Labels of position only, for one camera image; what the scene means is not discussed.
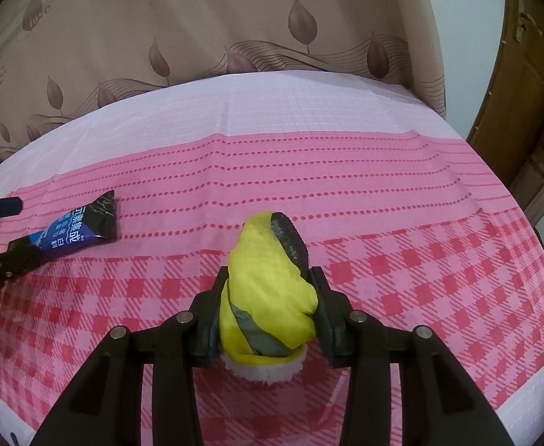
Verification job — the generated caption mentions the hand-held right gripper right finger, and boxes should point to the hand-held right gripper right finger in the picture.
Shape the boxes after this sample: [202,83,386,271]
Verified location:
[309,266,516,446]

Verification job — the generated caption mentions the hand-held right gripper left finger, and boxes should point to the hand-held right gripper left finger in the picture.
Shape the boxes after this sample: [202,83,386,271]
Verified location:
[30,266,231,446]

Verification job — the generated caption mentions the beige leaf print curtain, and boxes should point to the beige leaf print curtain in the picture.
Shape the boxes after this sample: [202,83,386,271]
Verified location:
[0,0,447,187]

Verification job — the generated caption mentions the white pleated paper piece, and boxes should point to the white pleated paper piece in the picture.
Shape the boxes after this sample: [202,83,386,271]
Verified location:
[220,344,310,385]

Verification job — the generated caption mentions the yellow and grey cloth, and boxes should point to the yellow and grey cloth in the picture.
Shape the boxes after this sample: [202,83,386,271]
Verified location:
[220,210,318,365]

